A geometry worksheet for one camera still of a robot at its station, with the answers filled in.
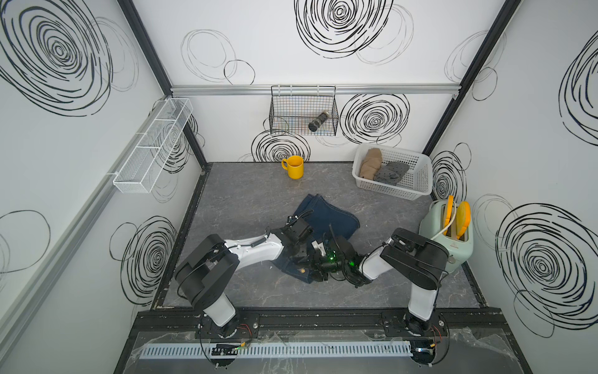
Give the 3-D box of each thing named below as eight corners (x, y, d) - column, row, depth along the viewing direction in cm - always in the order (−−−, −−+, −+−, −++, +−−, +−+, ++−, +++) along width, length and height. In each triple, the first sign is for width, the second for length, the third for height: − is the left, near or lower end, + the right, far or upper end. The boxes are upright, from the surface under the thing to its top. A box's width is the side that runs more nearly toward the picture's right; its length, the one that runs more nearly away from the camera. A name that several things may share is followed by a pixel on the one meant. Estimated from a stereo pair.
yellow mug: (292, 181, 114) (291, 170, 108) (284, 169, 120) (283, 158, 113) (307, 175, 117) (307, 164, 111) (298, 164, 122) (298, 152, 116)
